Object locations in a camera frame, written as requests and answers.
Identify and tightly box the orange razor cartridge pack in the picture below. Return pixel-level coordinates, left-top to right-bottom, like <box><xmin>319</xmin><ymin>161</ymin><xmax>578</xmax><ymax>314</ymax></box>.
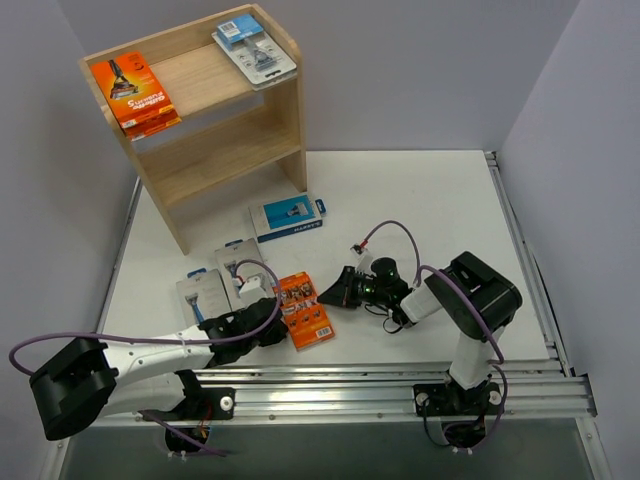
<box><xmin>280</xmin><ymin>272</ymin><xmax>335</xmax><ymax>351</ymax></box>

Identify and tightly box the grey harry's razor box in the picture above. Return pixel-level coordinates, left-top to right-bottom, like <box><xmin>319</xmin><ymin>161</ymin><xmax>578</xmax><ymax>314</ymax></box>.
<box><xmin>176</xmin><ymin>268</ymin><xmax>231</xmax><ymax>326</ymax></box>
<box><xmin>214</xmin><ymin>238</ymin><xmax>275</xmax><ymax>311</ymax></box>

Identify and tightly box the orange Gillette Fusion box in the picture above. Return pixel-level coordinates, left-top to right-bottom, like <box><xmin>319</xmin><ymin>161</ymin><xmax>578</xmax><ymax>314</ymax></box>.
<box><xmin>90</xmin><ymin>51</ymin><xmax>182</xmax><ymax>142</ymax></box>

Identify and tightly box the Gillette blue razor blister pack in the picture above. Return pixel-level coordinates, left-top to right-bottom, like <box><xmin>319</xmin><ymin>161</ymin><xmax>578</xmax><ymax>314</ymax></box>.
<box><xmin>250</xmin><ymin>50</ymin><xmax>297</xmax><ymax>91</ymax></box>

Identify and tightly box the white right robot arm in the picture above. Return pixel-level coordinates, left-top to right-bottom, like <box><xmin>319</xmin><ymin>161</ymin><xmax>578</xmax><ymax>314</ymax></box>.
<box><xmin>318</xmin><ymin>247</ymin><xmax>523</xmax><ymax>413</ymax></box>

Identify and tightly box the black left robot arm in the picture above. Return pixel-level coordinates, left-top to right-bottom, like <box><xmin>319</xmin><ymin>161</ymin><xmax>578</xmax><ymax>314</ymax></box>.
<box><xmin>29</xmin><ymin>298</ymin><xmax>288</xmax><ymax>440</ymax></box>

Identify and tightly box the wooden two-tier shelf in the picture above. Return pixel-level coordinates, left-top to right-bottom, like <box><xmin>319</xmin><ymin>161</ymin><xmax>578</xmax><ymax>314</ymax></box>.
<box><xmin>79</xmin><ymin>4</ymin><xmax>307</xmax><ymax>254</ymax></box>

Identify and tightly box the blue Harry's razor box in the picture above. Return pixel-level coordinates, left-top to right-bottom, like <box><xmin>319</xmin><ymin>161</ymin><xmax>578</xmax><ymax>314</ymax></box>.
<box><xmin>249</xmin><ymin>194</ymin><xmax>327</xmax><ymax>243</ymax></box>

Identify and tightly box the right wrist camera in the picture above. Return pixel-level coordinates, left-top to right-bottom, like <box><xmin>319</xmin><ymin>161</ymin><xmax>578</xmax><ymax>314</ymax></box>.
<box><xmin>350</xmin><ymin>243</ymin><xmax>374</xmax><ymax>275</ymax></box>

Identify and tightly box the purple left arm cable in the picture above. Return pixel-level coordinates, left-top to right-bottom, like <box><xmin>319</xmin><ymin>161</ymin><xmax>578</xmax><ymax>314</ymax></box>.
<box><xmin>8</xmin><ymin>258</ymin><xmax>284</xmax><ymax>459</ymax></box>

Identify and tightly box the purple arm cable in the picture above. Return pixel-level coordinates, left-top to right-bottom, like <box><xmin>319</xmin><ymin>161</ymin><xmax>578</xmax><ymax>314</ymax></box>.
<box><xmin>8</xmin><ymin>258</ymin><xmax>284</xmax><ymax>459</ymax></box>
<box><xmin>357</xmin><ymin>219</ymin><xmax>509</xmax><ymax>446</ymax></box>

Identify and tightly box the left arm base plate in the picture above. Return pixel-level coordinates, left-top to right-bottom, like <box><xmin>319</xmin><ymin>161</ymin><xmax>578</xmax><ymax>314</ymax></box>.
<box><xmin>168</xmin><ymin>387</ymin><xmax>236</xmax><ymax>421</ymax></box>

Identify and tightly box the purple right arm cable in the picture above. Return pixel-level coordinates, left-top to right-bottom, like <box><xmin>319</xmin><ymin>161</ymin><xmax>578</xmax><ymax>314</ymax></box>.
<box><xmin>357</xmin><ymin>219</ymin><xmax>509</xmax><ymax>446</ymax></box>

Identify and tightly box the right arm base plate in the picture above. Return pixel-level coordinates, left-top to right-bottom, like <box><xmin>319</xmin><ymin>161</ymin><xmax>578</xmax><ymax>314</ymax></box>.
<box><xmin>412</xmin><ymin>381</ymin><xmax>503</xmax><ymax>418</ymax></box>

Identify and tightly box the aluminium table frame rail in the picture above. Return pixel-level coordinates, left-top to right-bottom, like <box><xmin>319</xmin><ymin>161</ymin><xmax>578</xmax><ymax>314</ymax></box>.
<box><xmin>98</xmin><ymin>151</ymin><xmax>596</xmax><ymax>423</ymax></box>

